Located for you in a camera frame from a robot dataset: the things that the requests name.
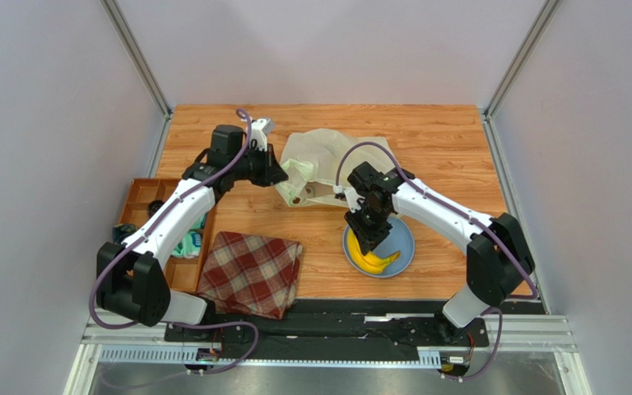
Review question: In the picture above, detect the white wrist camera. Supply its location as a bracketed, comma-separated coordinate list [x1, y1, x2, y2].
[333, 185, 361, 212]
[249, 118, 275, 151]

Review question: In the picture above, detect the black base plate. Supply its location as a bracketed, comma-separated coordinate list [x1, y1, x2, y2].
[164, 299, 492, 362]

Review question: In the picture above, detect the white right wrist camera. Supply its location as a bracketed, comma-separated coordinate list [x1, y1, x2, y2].
[333, 185, 361, 212]

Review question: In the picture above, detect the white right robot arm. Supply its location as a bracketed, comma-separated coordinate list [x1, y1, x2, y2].
[333, 162, 537, 328]

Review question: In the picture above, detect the pale green plastic bag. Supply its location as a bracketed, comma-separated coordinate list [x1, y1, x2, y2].
[276, 128, 393, 207]

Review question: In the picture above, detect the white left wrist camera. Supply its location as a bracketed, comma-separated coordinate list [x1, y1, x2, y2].
[249, 118, 275, 151]

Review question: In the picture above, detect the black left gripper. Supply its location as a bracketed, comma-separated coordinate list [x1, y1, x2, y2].
[230, 143, 288, 188]

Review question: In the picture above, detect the red plaid cloth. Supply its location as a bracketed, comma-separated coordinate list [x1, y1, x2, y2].
[196, 231, 304, 320]

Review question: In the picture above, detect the blue plastic plate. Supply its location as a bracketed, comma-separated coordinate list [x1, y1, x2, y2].
[342, 217, 415, 279]

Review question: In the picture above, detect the dark item in tray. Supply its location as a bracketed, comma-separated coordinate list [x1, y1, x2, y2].
[112, 223, 138, 246]

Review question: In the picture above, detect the yellow fake banana bunch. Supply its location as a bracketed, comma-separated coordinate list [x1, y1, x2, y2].
[346, 229, 401, 275]

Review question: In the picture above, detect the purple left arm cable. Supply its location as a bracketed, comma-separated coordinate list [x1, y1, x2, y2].
[87, 108, 254, 330]

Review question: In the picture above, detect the aluminium frame rail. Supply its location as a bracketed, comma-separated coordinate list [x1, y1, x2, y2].
[64, 300, 591, 394]

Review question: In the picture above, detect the orange wooden organizer tray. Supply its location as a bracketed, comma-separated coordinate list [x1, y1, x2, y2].
[118, 179, 218, 294]

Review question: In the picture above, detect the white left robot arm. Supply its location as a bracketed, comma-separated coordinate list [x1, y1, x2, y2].
[89, 118, 288, 327]

